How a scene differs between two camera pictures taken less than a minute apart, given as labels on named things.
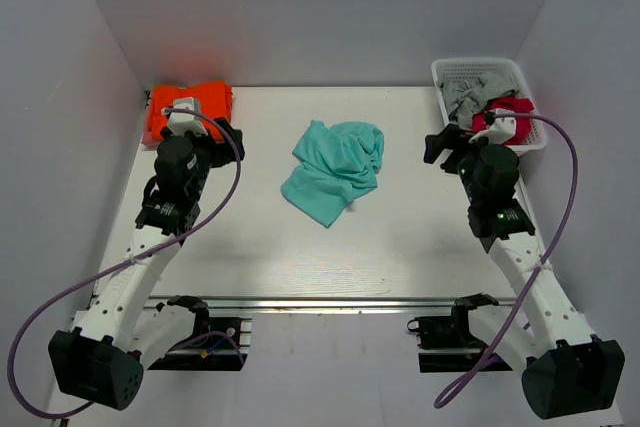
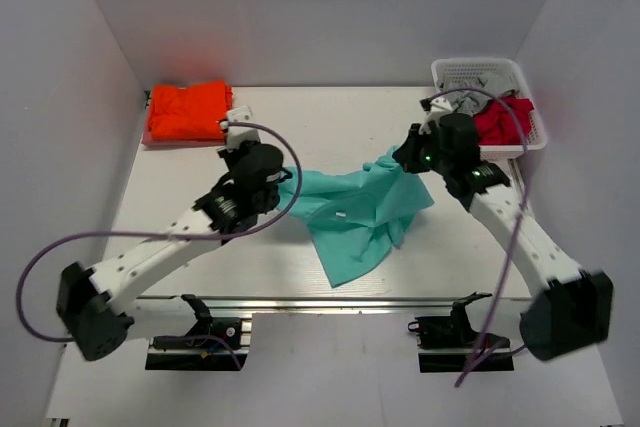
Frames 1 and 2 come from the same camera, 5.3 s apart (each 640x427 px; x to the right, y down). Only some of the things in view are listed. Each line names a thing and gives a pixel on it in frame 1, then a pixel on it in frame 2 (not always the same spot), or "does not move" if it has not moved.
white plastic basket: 508,70 does not move
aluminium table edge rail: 328,305 does not move
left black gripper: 225,153 → 231,155
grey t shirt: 469,96 does not move
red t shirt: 523,124 does not move
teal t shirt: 339,163 → 353,217
